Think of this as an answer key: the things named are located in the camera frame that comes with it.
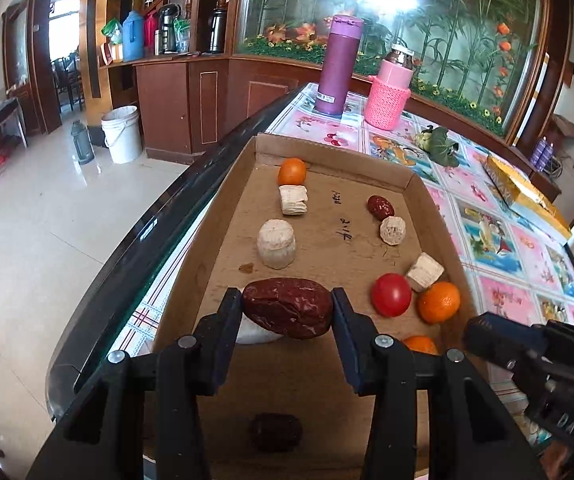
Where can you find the green leaf wrap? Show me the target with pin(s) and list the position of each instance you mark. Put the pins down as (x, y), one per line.
(439, 146)

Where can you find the orange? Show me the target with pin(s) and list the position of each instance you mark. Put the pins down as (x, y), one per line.
(421, 346)
(292, 171)
(439, 302)

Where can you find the bottle with pink knit sleeve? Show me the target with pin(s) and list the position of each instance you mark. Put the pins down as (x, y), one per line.
(389, 92)

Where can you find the red tomato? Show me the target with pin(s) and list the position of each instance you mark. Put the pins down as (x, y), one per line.
(391, 295)

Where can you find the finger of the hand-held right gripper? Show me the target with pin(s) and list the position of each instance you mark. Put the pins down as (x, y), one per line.
(494, 340)

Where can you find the dark thermos flask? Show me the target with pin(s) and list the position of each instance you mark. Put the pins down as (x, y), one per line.
(217, 27)

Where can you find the purple thermos bottle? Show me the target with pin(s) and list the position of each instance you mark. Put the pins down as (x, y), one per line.
(337, 65)

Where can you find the large beige sugarcane piece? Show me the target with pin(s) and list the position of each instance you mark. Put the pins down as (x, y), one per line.
(277, 242)

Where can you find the white round piece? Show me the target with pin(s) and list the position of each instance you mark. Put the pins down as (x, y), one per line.
(254, 335)

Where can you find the white plastic bucket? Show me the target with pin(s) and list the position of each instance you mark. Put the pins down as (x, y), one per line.
(122, 135)

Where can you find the yellow lined white box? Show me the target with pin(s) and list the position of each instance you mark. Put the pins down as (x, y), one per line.
(527, 195)

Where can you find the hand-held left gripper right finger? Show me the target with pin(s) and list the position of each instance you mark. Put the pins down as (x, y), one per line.
(349, 350)

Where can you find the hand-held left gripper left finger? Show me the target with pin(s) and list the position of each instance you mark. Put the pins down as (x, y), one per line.
(227, 345)

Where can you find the flower painted glass screen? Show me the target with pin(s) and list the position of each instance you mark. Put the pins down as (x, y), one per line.
(442, 35)

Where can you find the purple spray bottle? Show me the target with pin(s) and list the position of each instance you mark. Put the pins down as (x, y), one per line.
(538, 152)
(549, 156)

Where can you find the large red date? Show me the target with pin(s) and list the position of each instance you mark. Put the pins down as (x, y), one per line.
(287, 307)

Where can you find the green plastic bag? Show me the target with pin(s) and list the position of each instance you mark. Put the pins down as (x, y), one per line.
(112, 31)

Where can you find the wooden cabinet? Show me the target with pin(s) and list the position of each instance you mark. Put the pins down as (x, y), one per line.
(167, 110)

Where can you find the red thermos jug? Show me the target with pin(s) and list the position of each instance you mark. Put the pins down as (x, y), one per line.
(151, 34)

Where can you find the black electric kettle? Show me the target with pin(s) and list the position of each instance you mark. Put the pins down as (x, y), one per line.
(168, 27)

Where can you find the printed fruit tablecloth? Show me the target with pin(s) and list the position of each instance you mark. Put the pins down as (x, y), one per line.
(492, 240)

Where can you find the dark red date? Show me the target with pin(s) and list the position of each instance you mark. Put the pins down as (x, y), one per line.
(275, 431)

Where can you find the grey green thermos jug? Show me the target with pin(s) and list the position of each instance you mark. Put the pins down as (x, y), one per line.
(82, 144)

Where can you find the brown cardboard box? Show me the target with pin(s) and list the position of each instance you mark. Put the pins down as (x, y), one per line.
(317, 260)

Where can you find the blue thermos jug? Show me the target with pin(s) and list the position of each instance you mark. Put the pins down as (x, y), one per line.
(132, 35)

